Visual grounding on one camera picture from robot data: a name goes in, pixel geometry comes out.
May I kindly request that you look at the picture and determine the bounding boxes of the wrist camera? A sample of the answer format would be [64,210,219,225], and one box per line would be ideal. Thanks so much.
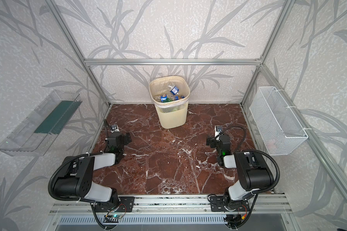
[103,119,120,133]
[215,126,223,137]

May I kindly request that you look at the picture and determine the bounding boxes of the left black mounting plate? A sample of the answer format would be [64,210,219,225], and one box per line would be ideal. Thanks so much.
[94,196,135,213]

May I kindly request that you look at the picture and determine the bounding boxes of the cream ribbed waste bin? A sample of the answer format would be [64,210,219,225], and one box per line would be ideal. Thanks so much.
[149,76,190,129]

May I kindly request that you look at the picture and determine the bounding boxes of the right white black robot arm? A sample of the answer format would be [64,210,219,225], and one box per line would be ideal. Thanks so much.
[206,135,280,205]

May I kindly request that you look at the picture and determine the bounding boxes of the aluminium frame bar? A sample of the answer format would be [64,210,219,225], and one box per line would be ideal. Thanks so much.
[84,59,261,66]

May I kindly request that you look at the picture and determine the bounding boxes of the white wire mesh basket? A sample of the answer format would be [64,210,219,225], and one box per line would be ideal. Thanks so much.
[250,86,308,156]

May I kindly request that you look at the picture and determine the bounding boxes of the clear plastic wall tray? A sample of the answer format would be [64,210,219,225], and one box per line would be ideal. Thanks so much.
[0,90,82,157]

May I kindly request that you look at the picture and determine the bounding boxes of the clear bottle blue label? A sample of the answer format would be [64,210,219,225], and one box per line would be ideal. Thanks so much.
[169,85,179,95]

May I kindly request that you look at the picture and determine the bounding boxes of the black mounting plate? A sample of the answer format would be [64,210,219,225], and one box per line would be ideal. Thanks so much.
[94,196,135,213]
[207,194,250,213]

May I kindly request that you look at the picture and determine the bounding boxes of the green bottle yellow cap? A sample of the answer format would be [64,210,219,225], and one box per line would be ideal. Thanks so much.
[166,97,179,102]

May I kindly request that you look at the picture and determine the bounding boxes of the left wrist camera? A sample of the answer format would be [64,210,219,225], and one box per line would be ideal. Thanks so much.
[103,119,120,133]

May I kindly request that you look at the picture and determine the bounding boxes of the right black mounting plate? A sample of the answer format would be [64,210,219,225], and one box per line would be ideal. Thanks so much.
[207,194,250,213]

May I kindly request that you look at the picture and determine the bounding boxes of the small bottle blue cap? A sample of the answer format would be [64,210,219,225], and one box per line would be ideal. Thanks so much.
[160,94,168,103]

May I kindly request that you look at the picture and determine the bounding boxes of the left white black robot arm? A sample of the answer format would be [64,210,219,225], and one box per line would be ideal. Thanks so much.
[48,131,132,204]

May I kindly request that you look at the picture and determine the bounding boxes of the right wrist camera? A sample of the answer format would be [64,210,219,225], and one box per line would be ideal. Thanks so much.
[215,126,223,137]

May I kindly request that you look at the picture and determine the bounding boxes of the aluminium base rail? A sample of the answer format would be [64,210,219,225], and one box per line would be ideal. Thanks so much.
[43,194,296,231]

